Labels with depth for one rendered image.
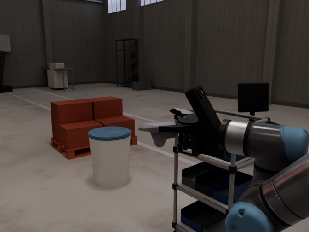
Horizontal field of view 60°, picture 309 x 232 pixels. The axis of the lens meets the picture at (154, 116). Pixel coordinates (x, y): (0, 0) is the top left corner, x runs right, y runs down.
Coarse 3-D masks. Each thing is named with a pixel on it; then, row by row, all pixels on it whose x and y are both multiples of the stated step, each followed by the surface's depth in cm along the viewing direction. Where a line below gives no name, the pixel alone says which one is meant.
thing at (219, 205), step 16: (224, 112) 201; (176, 144) 192; (176, 160) 194; (208, 160) 171; (224, 160) 167; (240, 160) 167; (176, 176) 197; (192, 176) 202; (208, 176) 196; (224, 176) 186; (240, 176) 194; (176, 192) 200; (192, 192) 188; (208, 192) 181; (224, 192) 180; (240, 192) 175; (176, 208) 203; (192, 208) 213; (208, 208) 220; (224, 208) 206; (176, 224) 205; (192, 224) 197; (208, 224) 193; (224, 224) 197
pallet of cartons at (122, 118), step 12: (60, 108) 396; (72, 108) 407; (84, 108) 419; (96, 108) 431; (108, 108) 444; (120, 108) 460; (60, 120) 399; (72, 120) 411; (84, 120) 423; (96, 120) 425; (108, 120) 425; (120, 120) 425; (132, 120) 430; (60, 132) 397; (72, 132) 374; (84, 132) 384; (132, 132) 434; (60, 144) 399; (72, 144) 377; (84, 144) 387; (132, 144) 436; (72, 156) 377
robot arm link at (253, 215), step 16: (304, 160) 39; (288, 176) 40; (304, 176) 38; (256, 192) 44; (272, 192) 41; (288, 192) 39; (304, 192) 38; (240, 208) 43; (256, 208) 42; (272, 208) 41; (288, 208) 39; (304, 208) 38; (240, 224) 42; (256, 224) 41; (272, 224) 41; (288, 224) 41
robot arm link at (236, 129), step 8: (232, 120) 58; (240, 120) 58; (232, 128) 56; (240, 128) 55; (224, 136) 57; (232, 136) 56; (240, 136) 55; (224, 144) 58; (232, 144) 56; (240, 144) 55; (232, 152) 58; (240, 152) 56
